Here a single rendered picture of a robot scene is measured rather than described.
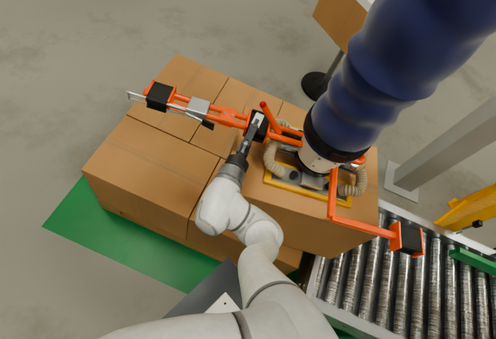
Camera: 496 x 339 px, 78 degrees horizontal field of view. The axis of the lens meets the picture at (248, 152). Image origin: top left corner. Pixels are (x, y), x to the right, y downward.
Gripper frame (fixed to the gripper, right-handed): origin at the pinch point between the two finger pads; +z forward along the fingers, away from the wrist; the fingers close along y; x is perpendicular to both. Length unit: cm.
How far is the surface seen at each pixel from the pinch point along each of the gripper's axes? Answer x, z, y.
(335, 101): 17.9, -3.9, -27.9
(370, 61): 19.1, -5.2, -43.7
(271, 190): 14.7, -14.6, 13.0
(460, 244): 130, 30, 61
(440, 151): 119, 95, 64
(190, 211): -14, -16, 65
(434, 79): 32, -7, -47
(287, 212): 23.2, -18.4, 15.8
